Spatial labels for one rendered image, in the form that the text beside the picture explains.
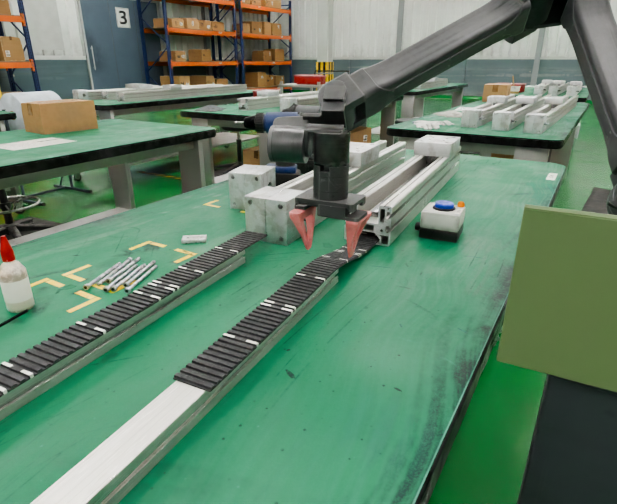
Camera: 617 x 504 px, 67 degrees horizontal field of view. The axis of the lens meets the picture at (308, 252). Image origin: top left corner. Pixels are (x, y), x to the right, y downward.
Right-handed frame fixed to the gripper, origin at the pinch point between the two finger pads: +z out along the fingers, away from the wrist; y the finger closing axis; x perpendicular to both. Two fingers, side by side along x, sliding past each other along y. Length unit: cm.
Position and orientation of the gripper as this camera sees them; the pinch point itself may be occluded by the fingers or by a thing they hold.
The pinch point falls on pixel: (329, 248)
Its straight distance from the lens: 80.3
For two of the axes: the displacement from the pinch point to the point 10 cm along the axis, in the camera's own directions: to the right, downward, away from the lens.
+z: 0.0, 9.3, 3.8
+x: -4.4, 3.4, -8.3
